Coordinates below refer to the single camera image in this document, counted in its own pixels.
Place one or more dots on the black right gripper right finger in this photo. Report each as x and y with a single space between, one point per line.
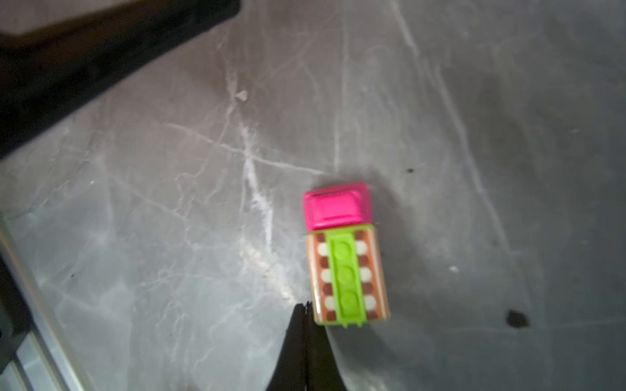
322 372

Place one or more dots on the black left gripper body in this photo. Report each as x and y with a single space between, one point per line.
49 73

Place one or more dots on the pink black toy car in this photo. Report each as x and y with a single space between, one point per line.
344 258

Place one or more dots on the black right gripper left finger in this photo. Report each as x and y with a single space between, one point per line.
290 370

